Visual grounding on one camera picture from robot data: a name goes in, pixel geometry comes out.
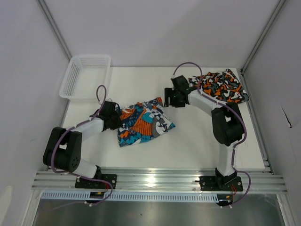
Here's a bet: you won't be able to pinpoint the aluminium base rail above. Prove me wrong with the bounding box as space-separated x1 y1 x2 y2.
32 168 288 194

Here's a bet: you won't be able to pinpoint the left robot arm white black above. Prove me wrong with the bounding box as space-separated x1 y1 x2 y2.
43 101 122 188

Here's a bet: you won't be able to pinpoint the orange black camouflage shorts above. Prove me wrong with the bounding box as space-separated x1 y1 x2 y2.
188 69 249 104

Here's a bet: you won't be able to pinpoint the left aluminium corner post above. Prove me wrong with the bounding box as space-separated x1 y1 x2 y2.
36 0 72 61

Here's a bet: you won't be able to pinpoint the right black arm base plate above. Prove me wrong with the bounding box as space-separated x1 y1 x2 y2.
195 176 243 192

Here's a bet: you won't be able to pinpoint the left aluminium side rail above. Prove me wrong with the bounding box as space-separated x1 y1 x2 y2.
46 101 71 170

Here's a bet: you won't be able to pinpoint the blue patterned shorts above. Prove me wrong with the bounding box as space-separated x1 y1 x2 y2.
115 97 175 147

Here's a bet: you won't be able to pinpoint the right aluminium corner post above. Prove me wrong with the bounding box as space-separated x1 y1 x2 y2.
240 0 288 74

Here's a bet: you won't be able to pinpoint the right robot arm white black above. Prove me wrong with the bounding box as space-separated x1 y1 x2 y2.
164 75 247 190

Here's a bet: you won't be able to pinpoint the white slotted cable duct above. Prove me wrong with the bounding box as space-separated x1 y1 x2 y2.
41 190 219 203

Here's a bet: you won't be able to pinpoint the right aluminium side rail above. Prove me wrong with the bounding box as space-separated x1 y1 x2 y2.
238 70 275 175

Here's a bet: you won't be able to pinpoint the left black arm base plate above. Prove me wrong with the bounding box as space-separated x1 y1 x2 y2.
74 173 118 189

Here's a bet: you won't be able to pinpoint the aluminium side rail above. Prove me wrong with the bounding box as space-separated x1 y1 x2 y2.
46 101 71 170
238 70 275 175

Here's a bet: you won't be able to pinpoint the aluminium corner post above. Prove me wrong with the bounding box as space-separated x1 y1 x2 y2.
36 0 72 61
240 0 288 74

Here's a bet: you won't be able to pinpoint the white plastic basket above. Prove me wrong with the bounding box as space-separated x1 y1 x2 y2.
59 55 111 102

